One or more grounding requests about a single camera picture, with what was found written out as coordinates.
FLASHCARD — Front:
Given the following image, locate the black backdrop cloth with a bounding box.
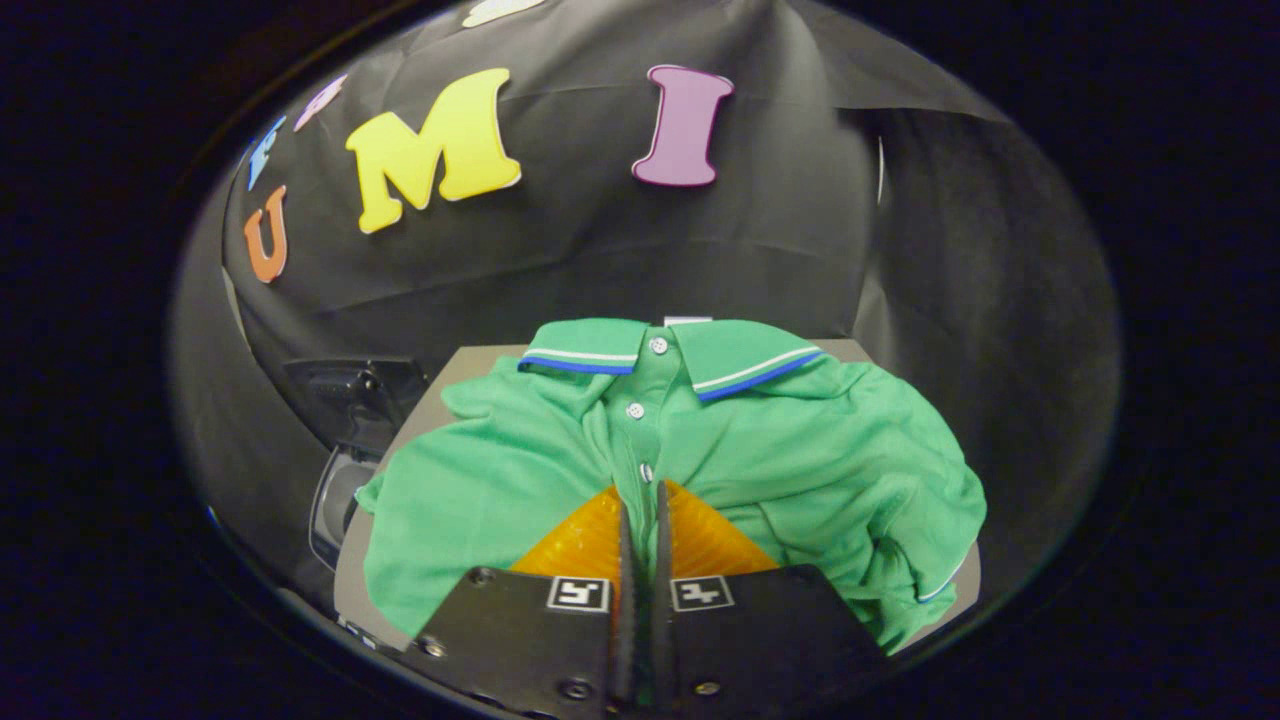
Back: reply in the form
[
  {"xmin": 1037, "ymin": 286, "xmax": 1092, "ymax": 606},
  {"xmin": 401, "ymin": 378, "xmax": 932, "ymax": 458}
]
[{"xmin": 168, "ymin": 0, "xmax": 1121, "ymax": 601}]

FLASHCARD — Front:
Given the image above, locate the green polo shirt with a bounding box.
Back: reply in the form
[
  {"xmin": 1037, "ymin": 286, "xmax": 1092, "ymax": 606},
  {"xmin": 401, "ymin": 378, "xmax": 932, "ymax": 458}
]
[{"xmin": 355, "ymin": 316, "xmax": 989, "ymax": 656}]

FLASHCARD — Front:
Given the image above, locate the beige cabinet with grey top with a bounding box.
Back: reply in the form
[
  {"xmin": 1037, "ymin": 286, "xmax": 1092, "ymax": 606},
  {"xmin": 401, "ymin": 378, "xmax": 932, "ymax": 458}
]
[{"xmin": 333, "ymin": 338, "xmax": 983, "ymax": 656}]

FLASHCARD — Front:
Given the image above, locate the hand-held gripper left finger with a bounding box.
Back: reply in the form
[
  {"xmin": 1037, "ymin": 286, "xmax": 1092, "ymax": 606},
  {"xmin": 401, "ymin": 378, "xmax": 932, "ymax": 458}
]
[{"xmin": 400, "ymin": 485, "xmax": 642, "ymax": 720}]

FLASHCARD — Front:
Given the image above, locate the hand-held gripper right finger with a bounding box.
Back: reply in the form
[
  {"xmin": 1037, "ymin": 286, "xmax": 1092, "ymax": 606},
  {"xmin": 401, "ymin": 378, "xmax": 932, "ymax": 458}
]
[{"xmin": 645, "ymin": 480, "xmax": 891, "ymax": 714}]

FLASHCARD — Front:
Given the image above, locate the dark washing machine lid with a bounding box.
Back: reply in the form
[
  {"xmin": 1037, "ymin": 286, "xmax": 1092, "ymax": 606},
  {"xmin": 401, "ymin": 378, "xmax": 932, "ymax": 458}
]
[{"xmin": 283, "ymin": 357, "xmax": 431, "ymax": 461}]

